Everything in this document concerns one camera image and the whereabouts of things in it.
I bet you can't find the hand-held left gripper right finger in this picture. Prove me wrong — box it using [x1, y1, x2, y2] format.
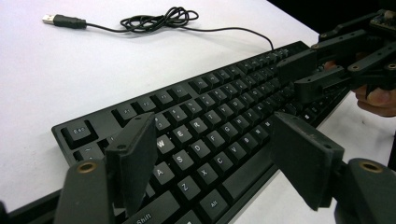
[269, 111, 345, 211]

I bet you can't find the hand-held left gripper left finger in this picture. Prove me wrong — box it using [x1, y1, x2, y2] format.
[104, 111, 158, 217]

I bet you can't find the black keyboard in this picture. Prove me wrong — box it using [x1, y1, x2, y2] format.
[50, 40, 351, 224]

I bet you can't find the black keyboard cable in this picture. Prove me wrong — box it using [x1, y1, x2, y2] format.
[41, 7, 276, 51]

